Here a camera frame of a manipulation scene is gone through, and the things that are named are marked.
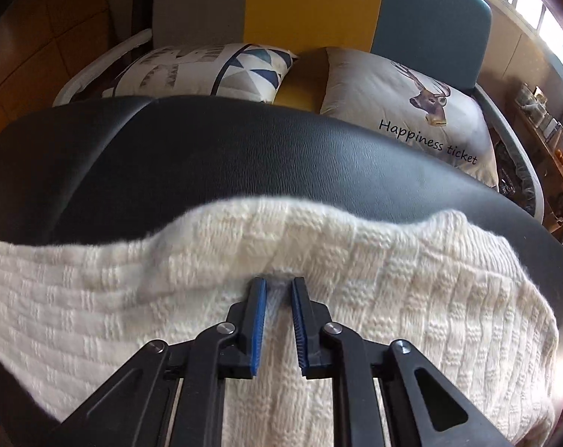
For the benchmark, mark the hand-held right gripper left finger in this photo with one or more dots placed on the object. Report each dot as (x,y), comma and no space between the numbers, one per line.
(260,326)

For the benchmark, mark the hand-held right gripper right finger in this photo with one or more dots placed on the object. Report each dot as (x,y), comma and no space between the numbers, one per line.
(296,326)

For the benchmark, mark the white knit sweater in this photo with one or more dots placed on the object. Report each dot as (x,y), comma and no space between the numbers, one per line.
(123,288)

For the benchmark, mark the black leather bench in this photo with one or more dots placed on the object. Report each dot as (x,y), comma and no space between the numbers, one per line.
(216,149)

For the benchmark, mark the deer print pillow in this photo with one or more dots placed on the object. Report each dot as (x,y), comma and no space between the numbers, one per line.
(365,88)

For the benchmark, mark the triangle pattern pillow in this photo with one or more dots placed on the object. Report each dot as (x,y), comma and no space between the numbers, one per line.
(244,70)

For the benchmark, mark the dark patterned cloth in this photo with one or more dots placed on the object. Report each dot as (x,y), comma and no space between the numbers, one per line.
(512,172)

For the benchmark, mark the wooden shelf with clutter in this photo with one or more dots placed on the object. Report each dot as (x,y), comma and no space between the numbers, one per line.
(547,149)

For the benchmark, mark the grey yellow teal sofa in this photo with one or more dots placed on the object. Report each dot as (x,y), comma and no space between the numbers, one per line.
(309,9)

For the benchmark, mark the dark furniture piece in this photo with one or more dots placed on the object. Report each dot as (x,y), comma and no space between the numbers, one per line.
(139,0)

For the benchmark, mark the window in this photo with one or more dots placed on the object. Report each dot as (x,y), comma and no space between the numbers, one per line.
(528,0)

